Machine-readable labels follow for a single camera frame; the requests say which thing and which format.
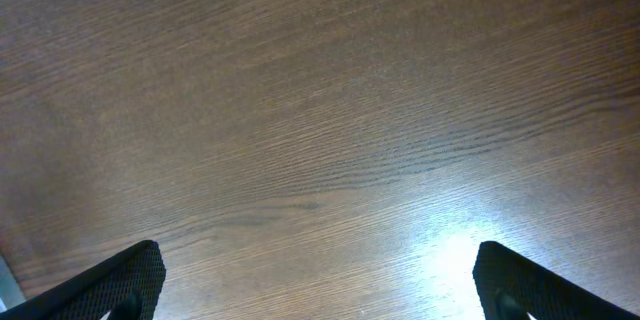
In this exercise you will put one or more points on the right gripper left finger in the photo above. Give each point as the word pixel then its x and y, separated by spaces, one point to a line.
pixel 125 286

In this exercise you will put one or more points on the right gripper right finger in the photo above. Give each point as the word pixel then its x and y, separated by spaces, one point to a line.
pixel 510 286

